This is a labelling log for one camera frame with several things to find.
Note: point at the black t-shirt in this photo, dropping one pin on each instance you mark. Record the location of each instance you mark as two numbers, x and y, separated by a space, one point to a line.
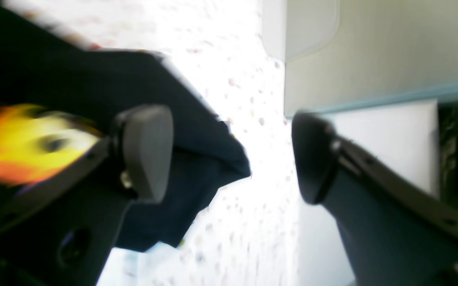
38 68

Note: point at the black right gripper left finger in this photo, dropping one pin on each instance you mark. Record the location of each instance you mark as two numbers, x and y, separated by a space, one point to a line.
65 189

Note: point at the terrazzo pattern table cloth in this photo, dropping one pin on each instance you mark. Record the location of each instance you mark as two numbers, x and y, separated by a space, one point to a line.
257 231

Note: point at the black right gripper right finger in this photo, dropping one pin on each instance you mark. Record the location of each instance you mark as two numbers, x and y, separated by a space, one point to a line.
394 234

